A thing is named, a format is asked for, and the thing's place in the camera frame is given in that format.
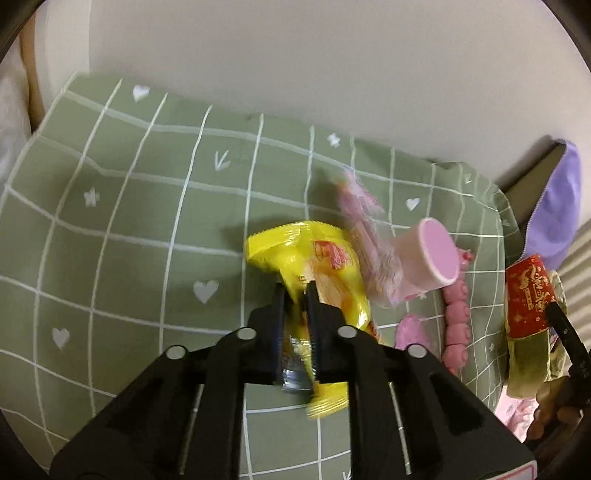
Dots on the pink yogurt cup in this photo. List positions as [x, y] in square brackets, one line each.
[429, 259]

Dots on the red gold cylindrical can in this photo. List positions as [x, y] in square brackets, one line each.
[528, 292]

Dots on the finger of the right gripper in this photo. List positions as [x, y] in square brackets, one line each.
[572, 343]

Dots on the pink floral bedsheet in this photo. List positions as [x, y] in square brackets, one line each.
[516, 414]

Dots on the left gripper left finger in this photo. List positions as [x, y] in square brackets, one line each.
[266, 353]

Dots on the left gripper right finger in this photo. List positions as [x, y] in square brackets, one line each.
[332, 355]

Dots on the pink white candy wrapper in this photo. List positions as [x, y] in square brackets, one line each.
[380, 264]

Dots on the operator right hand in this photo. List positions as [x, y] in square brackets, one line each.
[554, 404]

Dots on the green grid pillow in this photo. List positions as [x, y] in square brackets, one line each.
[122, 231]

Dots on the yellow snack wrapper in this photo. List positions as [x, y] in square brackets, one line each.
[306, 251]

